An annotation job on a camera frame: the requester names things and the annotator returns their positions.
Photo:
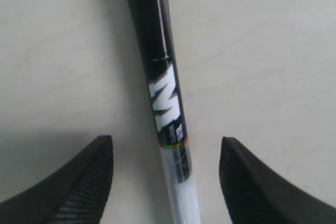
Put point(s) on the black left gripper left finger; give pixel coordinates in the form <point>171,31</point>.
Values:
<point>76,193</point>

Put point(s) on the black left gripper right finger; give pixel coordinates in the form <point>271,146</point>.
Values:
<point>254,193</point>

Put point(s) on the black and white marker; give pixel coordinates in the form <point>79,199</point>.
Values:
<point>152,23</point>

